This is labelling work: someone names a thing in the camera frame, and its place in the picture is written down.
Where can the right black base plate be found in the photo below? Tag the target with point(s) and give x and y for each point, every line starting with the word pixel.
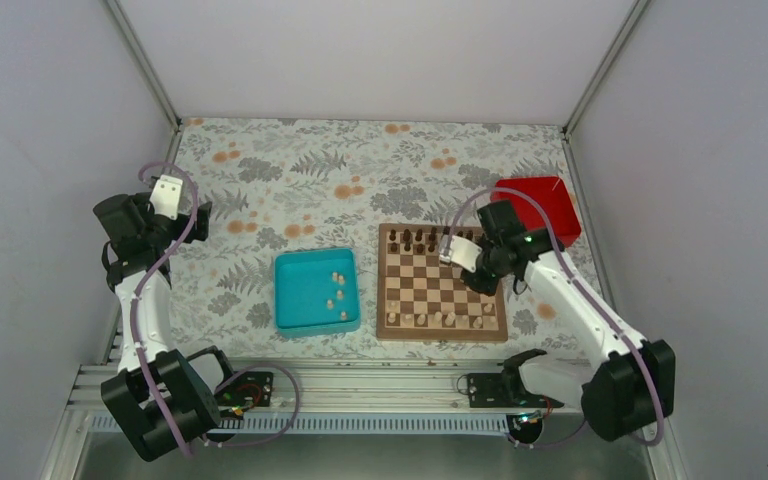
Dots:
pixel 496 390

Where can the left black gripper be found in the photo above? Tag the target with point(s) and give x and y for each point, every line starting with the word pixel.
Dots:
pixel 200 232

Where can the teal plastic tray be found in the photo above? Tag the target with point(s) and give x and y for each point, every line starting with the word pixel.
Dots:
pixel 303 285

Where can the right aluminium frame post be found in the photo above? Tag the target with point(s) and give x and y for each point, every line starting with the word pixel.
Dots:
pixel 628 26

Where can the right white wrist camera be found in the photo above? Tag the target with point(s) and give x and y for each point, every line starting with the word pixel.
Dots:
pixel 459 251

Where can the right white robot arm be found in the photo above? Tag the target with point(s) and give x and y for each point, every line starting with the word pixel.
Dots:
pixel 629 381

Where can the aluminium frame post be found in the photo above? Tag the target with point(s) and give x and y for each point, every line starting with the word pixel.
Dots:
pixel 628 26
pixel 136 49

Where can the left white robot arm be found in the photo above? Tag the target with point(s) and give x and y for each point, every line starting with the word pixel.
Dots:
pixel 157 398

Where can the floral patterned table mat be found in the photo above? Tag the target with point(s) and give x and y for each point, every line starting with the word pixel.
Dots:
pixel 289 184

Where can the aluminium front rail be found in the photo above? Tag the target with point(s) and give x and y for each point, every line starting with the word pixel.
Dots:
pixel 414 397

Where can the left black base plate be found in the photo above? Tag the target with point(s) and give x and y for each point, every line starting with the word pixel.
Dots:
pixel 252 389

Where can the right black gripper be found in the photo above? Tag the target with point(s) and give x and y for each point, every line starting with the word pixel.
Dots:
pixel 488 288

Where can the red plastic box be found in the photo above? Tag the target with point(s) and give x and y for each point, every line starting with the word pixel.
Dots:
pixel 552 196

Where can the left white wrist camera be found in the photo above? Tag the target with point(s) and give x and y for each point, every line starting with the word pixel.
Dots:
pixel 166 195

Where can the left aluminium frame post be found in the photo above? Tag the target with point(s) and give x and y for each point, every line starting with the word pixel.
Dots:
pixel 136 49

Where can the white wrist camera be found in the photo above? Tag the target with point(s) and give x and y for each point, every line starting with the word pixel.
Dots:
pixel 459 251
pixel 166 195

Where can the wooden chess board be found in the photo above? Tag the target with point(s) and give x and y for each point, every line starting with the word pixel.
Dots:
pixel 412 274

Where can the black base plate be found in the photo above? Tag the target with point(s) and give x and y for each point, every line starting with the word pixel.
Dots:
pixel 252 389
pixel 496 390

